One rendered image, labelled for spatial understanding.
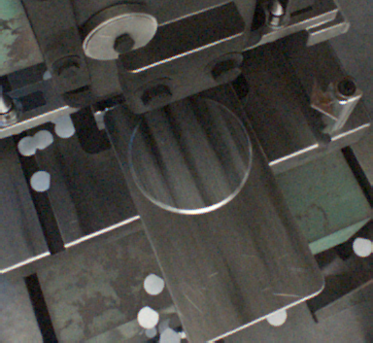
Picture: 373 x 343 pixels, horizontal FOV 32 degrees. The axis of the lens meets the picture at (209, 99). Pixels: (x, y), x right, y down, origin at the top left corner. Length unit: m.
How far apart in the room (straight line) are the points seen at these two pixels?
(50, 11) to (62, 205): 0.39
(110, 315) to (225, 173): 0.22
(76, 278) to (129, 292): 0.06
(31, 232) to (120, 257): 0.11
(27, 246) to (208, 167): 0.21
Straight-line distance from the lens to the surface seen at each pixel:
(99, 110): 0.69
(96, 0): 0.45
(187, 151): 0.66
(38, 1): 0.35
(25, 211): 0.74
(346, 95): 0.69
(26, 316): 0.79
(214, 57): 0.52
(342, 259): 1.08
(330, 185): 0.82
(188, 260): 0.64
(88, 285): 0.78
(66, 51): 0.42
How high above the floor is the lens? 1.41
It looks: 66 degrees down
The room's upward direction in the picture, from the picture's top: 6 degrees clockwise
